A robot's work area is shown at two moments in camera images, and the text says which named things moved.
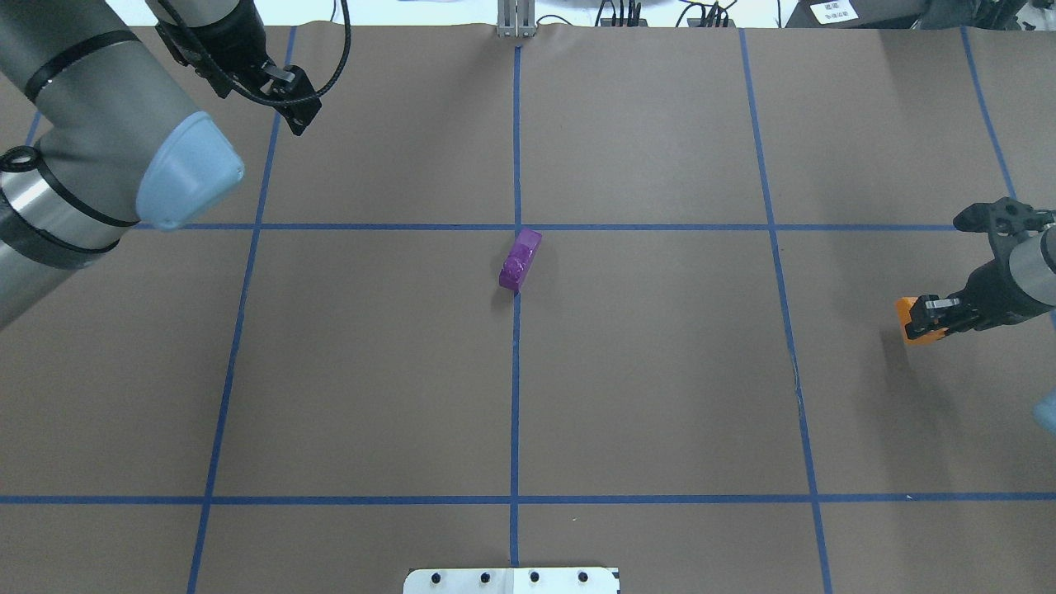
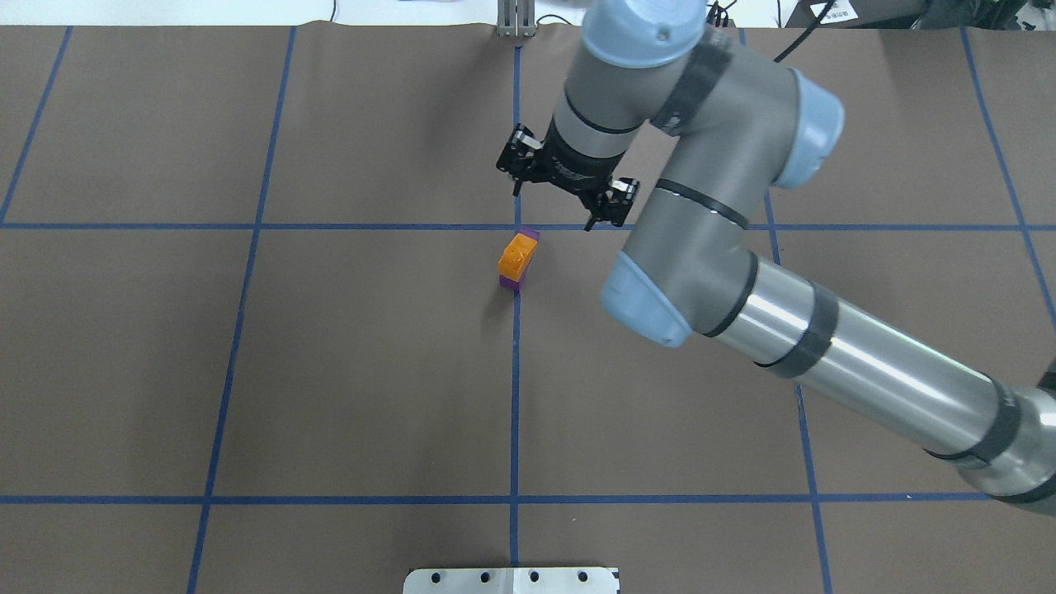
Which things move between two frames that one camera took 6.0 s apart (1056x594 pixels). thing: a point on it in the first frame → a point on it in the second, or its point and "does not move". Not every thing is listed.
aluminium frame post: x=516 y=18 does not move
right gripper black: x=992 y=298 → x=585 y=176
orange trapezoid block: x=903 y=306 → x=516 y=256
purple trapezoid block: x=516 y=267 does not move
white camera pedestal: x=511 y=580 does not move
